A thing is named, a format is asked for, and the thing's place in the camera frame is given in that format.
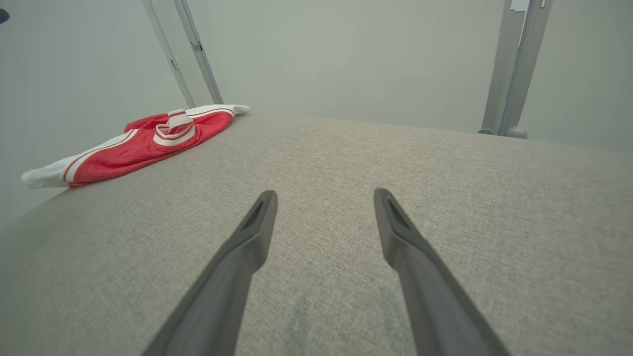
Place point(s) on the red garment with white trim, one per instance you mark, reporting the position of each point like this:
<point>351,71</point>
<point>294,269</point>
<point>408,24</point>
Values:
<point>138,148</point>

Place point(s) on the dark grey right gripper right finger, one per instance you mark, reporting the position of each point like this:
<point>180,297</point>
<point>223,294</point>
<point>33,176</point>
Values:
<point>430,296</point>

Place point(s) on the grey metal post with foot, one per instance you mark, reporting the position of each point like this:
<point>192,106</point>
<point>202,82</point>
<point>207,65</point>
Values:
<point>514,74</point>

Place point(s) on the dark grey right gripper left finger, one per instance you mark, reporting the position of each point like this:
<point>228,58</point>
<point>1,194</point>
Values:
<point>222,287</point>

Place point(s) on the thick grey metal frame post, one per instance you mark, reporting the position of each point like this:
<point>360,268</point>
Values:
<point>193,34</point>

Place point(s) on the thin grey metal frame post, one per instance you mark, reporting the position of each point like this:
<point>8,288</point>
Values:
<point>167,47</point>

